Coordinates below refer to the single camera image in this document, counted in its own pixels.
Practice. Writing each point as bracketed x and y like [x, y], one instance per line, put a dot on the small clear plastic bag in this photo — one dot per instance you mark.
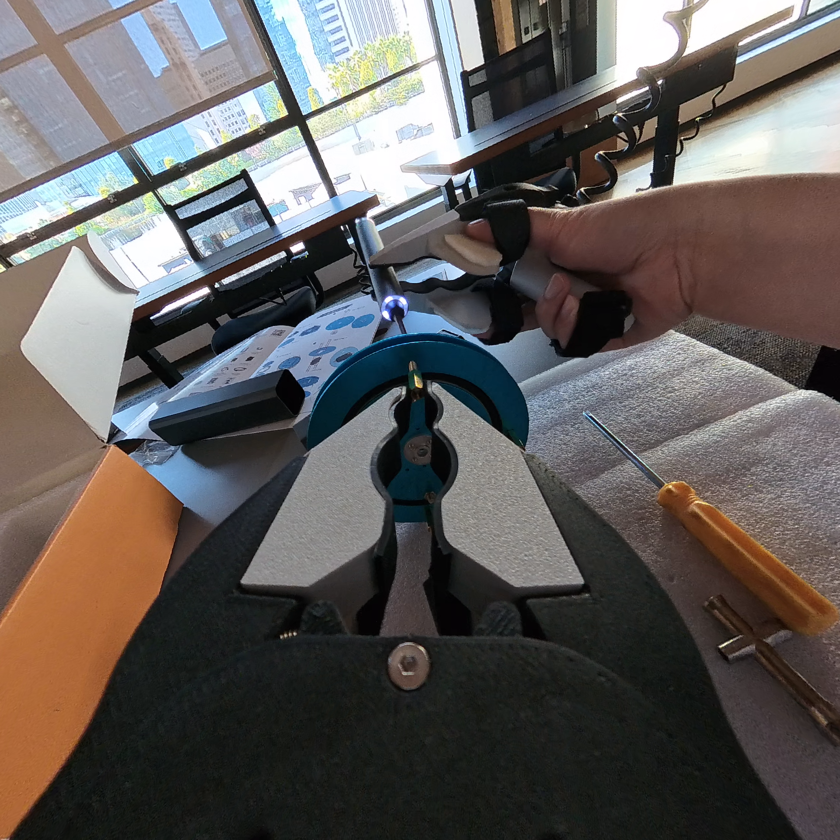
[154, 453]

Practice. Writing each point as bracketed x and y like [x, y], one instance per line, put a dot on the black frame chair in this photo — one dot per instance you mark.
[210, 187]
[508, 72]

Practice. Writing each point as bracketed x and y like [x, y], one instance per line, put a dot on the wood edged table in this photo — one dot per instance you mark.
[525, 134]
[262, 229]

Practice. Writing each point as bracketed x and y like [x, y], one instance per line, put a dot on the person's right forearm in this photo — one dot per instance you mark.
[768, 256]

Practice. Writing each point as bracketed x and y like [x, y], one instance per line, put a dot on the metal cross wrench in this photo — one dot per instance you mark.
[754, 646]

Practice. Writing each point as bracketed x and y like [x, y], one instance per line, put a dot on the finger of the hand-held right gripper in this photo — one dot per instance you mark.
[463, 308]
[413, 246]

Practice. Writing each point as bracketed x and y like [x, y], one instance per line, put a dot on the printed instruction sheet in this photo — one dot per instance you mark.
[262, 354]

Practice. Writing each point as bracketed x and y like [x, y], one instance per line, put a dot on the person's right hand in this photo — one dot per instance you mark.
[623, 243]

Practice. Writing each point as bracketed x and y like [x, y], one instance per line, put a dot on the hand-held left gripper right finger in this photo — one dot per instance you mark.
[505, 525]

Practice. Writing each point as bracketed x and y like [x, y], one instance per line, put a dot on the grey desk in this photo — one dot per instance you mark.
[216, 479]

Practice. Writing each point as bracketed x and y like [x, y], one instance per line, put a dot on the blue metal wheel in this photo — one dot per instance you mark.
[341, 387]

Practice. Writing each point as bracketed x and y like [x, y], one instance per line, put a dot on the dark blue office chair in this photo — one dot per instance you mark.
[551, 180]

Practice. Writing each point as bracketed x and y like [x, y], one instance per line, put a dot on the grey electric screwdriver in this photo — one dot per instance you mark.
[382, 287]

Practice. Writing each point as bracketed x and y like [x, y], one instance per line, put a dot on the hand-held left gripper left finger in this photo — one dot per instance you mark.
[315, 525]

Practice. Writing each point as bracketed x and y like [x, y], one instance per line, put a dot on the cardboard box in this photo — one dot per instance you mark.
[65, 590]

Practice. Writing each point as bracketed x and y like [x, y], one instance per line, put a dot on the large window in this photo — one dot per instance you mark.
[197, 65]

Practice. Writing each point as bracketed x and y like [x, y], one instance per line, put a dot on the dark rectangular tube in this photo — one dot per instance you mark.
[216, 413]

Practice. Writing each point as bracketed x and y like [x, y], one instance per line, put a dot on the white foam mat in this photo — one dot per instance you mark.
[689, 407]

